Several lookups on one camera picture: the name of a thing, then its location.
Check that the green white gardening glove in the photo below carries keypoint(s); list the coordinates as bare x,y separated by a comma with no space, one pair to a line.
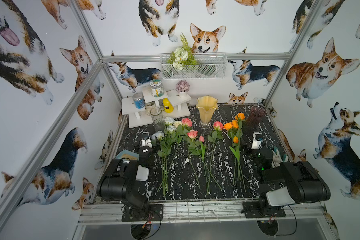
278,158

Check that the blue tin can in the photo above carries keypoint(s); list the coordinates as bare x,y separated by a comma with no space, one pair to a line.
139,101

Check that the white tiered display shelf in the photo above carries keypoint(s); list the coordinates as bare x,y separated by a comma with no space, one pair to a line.
139,117

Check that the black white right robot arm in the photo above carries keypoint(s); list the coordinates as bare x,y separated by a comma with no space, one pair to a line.
301,184

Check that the green white artificial bouquet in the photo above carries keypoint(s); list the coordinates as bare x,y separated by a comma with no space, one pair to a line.
182,57

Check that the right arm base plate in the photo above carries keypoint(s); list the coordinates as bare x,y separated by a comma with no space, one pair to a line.
254,210

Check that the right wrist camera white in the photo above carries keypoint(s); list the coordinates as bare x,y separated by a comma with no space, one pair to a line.
256,143

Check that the yellow fluted glass vase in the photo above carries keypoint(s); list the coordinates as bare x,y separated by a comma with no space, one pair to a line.
206,105

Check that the orange rose middle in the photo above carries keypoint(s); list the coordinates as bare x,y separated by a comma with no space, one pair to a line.
234,132

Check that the small clear glass jar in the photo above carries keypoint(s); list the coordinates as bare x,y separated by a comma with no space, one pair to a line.
149,106

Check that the pink rose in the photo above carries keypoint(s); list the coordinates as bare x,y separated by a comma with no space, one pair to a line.
217,125
186,122
198,148

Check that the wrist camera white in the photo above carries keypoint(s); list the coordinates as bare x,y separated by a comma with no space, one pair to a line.
256,143
146,140

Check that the dark purple ribbed vase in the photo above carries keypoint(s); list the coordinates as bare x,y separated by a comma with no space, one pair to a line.
256,114

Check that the orange rose left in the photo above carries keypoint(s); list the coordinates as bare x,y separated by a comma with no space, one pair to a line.
228,128

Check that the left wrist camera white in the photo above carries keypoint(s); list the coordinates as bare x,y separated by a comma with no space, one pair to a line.
146,140

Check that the orange rose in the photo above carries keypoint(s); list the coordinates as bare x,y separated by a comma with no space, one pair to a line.
240,116
234,132
228,128

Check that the small pink tulip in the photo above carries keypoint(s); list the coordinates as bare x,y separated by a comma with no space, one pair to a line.
207,163

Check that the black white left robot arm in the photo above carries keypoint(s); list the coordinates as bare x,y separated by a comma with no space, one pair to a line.
118,183

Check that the clear glass cylinder vase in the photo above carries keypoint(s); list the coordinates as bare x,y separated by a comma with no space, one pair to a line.
157,118

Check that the orange rose top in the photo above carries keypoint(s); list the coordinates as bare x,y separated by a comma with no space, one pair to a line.
240,116

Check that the pink succulent in white pot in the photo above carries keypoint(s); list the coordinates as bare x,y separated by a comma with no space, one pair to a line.
182,88

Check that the white green lidded jar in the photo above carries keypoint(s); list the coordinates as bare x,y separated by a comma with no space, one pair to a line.
157,88

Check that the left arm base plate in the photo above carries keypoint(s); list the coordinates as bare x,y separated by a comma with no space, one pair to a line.
153,212

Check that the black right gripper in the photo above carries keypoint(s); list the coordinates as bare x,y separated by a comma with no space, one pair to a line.
253,151

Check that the white wire mesh basket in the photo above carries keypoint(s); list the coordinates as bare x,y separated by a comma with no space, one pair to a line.
209,66

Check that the teal dustpan with brush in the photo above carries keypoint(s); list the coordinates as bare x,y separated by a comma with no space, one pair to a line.
127,155

